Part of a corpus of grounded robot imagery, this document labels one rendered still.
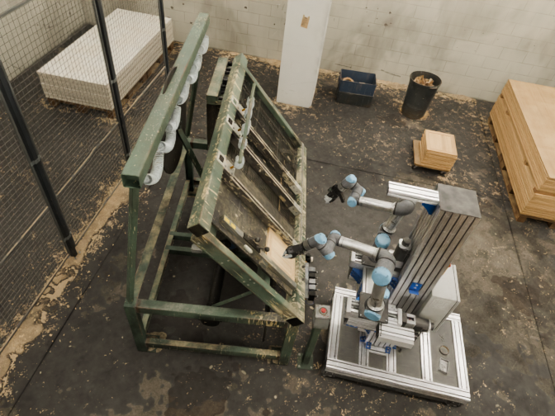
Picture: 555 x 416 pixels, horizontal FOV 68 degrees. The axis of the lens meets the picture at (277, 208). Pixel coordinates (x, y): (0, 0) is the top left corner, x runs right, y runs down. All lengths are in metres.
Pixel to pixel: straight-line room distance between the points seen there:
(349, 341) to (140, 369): 1.89
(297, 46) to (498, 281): 4.19
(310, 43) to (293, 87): 0.78
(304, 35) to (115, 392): 5.11
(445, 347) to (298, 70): 4.46
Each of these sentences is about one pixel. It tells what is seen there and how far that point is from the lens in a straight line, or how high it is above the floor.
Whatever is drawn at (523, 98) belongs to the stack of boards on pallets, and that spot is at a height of 0.78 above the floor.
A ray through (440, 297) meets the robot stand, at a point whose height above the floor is 1.23.
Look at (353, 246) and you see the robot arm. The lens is 2.81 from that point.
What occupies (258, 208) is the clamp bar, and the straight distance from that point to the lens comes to 3.19.
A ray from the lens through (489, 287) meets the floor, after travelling 5.31.
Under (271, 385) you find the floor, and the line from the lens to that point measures 3.98.
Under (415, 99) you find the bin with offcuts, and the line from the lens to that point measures 7.24.
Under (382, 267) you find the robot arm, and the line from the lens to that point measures 2.69.
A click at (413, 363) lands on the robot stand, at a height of 0.21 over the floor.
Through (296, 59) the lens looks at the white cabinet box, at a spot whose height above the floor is 0.80.
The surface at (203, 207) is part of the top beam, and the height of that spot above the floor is 1.87.
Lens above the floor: 3.72
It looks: 46 degrees down
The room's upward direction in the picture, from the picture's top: 8 degrees clockwise
